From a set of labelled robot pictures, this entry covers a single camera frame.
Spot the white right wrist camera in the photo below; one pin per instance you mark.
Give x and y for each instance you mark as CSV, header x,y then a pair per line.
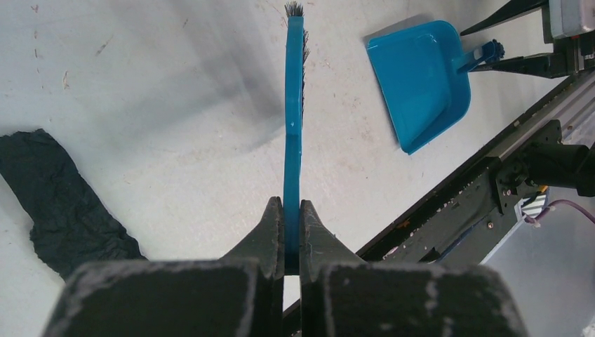
x,y
570,18

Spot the blue dustpan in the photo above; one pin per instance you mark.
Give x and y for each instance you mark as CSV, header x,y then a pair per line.
x,y
423,75

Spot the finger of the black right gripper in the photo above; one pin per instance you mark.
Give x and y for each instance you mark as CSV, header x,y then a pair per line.
x,y
545,65
511,10

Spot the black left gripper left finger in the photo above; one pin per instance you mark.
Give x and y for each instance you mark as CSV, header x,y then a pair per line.
x,y
265,242

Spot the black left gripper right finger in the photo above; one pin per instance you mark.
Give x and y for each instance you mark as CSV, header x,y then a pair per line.
x,y
319,247

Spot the blue hand brush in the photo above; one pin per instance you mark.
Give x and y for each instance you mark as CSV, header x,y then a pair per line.
x,y
296,55

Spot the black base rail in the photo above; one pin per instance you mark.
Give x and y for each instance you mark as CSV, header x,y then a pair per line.
x,y
422,275

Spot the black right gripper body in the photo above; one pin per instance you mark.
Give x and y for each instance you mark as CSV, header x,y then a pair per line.
x,y
579,50

